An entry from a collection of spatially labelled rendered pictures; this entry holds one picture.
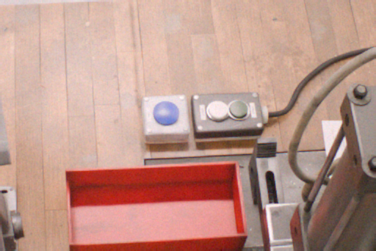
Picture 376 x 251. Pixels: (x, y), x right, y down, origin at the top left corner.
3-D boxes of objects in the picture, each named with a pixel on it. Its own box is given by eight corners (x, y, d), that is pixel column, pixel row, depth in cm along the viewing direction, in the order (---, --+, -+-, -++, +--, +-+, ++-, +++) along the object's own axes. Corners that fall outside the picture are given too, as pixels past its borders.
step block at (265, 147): (247, 166, 148) (256, 137, 140) (266, 165, 148) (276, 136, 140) (252, 204, 144) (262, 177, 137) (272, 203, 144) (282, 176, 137)
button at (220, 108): (206, 108, 150) (207, 101, 149) (225, 107, 151) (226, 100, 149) (208, 124, 149) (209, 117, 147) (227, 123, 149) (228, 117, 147)
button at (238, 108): (226, 107, 151) (228, 100, 149) (244, 106, 151) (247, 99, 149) (228, 123, 149) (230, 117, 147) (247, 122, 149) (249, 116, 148)
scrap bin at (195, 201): (66, 186, 144) (64, 168, 139) (233, 178, 146) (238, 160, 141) (70, 260, 138) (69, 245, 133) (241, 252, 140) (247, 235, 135)
